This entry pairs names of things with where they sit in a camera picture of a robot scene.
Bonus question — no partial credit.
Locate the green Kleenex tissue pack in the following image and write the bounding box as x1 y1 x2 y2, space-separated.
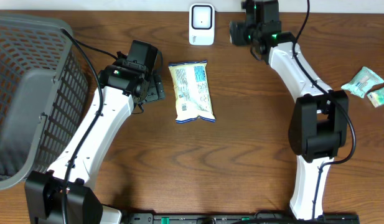
367 87 384 108

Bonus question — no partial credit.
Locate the mint green snack packet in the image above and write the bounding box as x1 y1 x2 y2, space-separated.
341 67 384 98

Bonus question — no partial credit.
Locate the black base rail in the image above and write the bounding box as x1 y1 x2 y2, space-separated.
120 211 360 224

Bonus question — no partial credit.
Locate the cream blue snack bag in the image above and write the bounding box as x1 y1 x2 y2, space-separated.
168 60 216 124

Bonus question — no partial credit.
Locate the white barcode scanner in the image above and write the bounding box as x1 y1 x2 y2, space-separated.
189 3 215 46

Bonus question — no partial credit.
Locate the grey plastic mesh basket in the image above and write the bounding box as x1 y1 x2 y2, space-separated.
0 12 88 190

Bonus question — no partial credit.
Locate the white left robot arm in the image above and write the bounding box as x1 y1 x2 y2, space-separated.
25 62 164 223

